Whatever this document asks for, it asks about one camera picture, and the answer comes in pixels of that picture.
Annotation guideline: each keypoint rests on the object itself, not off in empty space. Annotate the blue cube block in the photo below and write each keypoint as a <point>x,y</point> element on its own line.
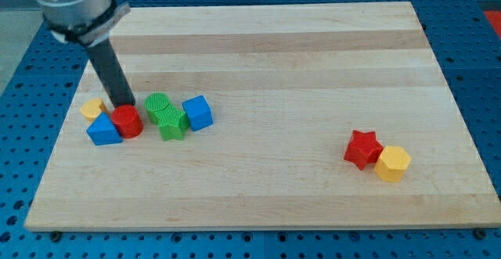
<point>198,112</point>

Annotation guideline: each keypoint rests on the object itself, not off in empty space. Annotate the wooden board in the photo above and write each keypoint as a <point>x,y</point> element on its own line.
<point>287,85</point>

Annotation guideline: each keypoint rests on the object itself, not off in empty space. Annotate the blue triangle block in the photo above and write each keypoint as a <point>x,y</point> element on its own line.
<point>103,132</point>

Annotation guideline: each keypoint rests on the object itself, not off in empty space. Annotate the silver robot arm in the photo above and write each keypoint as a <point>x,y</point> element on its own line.
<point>86,22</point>

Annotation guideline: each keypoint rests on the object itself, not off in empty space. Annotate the green star block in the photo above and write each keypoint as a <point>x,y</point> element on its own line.
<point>172,123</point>

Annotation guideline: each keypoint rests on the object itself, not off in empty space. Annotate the yellow hexagon block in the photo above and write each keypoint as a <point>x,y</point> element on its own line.
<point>392,163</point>

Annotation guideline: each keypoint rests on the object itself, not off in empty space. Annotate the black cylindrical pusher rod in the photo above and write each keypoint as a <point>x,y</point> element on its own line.
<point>109,71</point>

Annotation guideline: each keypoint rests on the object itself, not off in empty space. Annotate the yellow heart block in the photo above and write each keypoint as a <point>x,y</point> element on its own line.
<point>92,109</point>

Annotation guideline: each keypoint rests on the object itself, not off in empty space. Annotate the red star block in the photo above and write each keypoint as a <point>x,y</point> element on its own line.
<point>363,148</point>

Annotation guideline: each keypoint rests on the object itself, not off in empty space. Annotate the red cylinder block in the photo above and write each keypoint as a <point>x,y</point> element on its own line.
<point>127,121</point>

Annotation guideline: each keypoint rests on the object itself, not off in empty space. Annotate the green cylinder block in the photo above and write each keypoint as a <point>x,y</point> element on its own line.
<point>154,103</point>

